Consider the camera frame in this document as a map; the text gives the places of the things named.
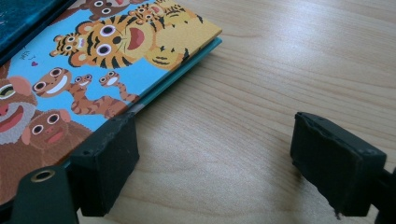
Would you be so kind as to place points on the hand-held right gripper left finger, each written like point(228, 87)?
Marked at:
point(102, 161)

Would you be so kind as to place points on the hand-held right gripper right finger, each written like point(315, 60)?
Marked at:
point(336, 165)

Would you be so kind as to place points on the light blue animal picture book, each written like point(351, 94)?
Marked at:
point(93, 77)

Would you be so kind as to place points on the dark blue space picture book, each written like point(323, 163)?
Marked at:
point(18, 21)

